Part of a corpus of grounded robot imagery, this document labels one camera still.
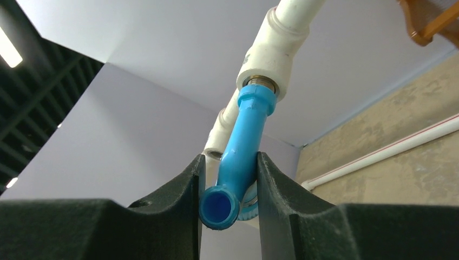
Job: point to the blue plastic water faucet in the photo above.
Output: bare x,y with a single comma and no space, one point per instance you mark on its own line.
234,197

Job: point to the white PVC pipe frame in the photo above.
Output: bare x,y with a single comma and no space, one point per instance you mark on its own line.
325,61

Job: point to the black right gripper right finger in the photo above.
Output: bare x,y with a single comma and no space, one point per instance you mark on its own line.
296,224

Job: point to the wooden rack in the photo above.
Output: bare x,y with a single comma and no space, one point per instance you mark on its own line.
424,19

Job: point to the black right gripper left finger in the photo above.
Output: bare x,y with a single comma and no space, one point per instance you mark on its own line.
162,225

